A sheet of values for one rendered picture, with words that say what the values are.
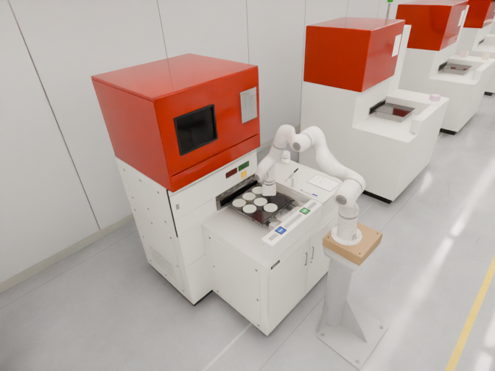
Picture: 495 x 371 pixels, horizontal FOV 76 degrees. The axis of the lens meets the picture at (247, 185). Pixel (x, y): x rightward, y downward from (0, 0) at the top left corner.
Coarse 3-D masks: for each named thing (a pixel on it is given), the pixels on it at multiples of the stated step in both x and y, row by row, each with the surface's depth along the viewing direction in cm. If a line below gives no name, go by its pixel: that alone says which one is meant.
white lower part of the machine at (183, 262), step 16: (144, 224) 260; (160, 224) 235; (144, 240) 279; (160, 240) 250; (176, 240) 226; (192, 240) 232; (160, 256) 268; (176, 256) 240; (192, 256) 239; (160, 272) 290; (176, 272) 257; (192, 272) 246; (208, 272) 261; (176, 288) 275; (192, 288) 253; (208, 288) 269; (192, 304) 270
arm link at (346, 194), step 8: (344, 184) 181; (352, 184) 180; (336, 192) 180; (344, 192) 176; (352, 192) 176; (360, 192) 182; (336, 200) 181; (344, 200) 176; (352, 200) 176; (344, 208) 185; (352, 208) 182; (344, 216) 191; (352, 216) 189
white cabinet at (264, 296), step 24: (336, 216) 251; (216, 240) 227; (312, 240) 233; (216, 264) 245; (240, 264) 217; (288, 264) 218; (312, 264) 251; (216, 288) 265; (240, 288) 233; (264, 288) 208; (288, 288) 232; (240, 312) 252; (264, 312) 223; (288, 312) 251
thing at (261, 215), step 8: (248, 192) 249; (232, 200) 242; (248, 200) 241; (272, 200) 239; (280, 200) 239; (288, 200) 238; (240, 208) 233; (256, 208) 232; (280, 208) 231; (256, 216) 224; (264, 216) 224
